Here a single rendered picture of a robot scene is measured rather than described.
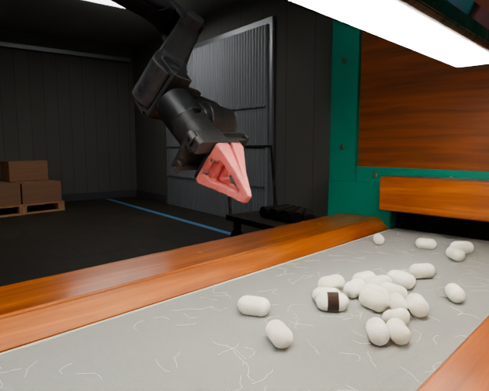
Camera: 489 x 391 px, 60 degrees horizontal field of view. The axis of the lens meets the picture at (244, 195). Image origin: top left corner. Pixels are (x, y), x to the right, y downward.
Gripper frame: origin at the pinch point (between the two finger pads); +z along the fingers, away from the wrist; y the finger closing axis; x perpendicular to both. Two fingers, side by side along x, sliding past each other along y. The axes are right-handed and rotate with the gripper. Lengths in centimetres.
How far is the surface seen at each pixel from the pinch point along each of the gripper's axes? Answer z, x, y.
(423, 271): 19.2, -2.1, 18.4
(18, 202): -386, 415, 144
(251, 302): 12.7, 2.8, -7.0
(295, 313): 15.7, 2.4, -2.7
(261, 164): -209, 195, 316
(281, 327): 17.6, -1.8, -10.1
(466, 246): 18.8, -2.3, 37.0
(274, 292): 11.2, 6.2, 0.8
